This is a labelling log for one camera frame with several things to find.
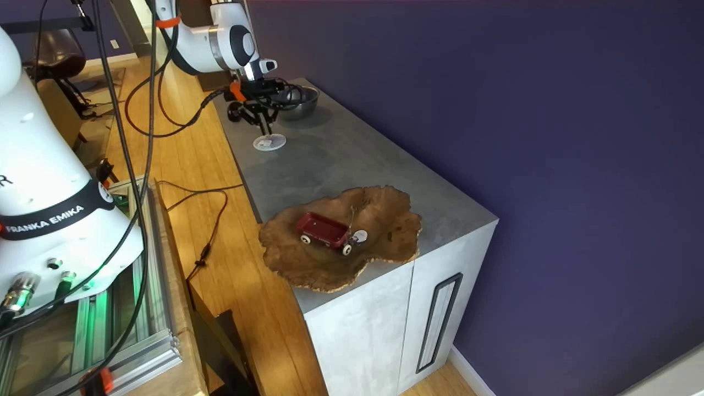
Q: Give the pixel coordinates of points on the pale grey ledge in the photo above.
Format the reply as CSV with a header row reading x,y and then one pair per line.
x,y
671,377

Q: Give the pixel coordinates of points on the brown wooden door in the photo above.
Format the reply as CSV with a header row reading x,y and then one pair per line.
x,y
193,12

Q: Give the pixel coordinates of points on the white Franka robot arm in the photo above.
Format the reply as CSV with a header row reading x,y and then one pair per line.
x,y
45,145

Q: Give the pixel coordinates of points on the shiny metal bowl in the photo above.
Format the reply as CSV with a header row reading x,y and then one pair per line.
x,y
305,102

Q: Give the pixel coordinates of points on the dark chair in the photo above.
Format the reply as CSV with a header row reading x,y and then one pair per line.
x,y
56,52

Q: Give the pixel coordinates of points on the white round disc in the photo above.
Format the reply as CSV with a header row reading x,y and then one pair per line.
x,y
275,144

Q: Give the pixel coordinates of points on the red toy wagon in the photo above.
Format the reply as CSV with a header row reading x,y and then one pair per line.
x,y
322,228

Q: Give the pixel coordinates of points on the grey concrete cabinet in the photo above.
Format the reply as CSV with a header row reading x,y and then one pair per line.
x,y
352,160

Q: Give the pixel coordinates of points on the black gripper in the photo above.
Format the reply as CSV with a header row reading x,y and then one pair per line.
x,y
264,92

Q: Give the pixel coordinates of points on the aluminium robot stand frame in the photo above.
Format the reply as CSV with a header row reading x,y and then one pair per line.
x,y
96,333

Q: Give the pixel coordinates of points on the brown leaf-shaped plate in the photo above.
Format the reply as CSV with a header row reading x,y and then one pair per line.
x,y
382,221

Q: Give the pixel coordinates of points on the white baseboard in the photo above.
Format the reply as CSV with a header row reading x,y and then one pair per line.
x,y
470,374

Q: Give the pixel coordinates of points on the black flat box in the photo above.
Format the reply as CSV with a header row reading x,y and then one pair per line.
x,y
221,353

